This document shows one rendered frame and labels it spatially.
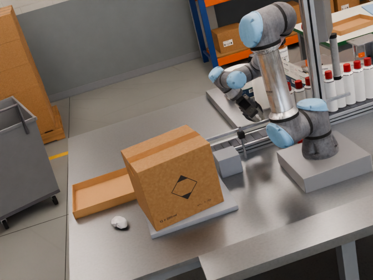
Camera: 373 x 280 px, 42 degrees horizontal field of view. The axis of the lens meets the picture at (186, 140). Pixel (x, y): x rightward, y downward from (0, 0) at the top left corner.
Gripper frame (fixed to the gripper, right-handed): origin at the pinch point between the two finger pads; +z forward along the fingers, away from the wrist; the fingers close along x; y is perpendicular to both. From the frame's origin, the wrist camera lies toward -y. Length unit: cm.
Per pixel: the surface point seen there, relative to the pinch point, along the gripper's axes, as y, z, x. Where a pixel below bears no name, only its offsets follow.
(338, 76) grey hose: -12.0, 3.5, -37.8
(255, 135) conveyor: -0.2, 2.3, 7.0
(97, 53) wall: 446, 6, 84
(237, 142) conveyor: -1.6, -2.4, 15.3
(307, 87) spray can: -2.4, 2.2, -25.9
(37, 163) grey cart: 155, -25, 143
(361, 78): -3, 19, -47
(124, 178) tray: 9, -26, 67
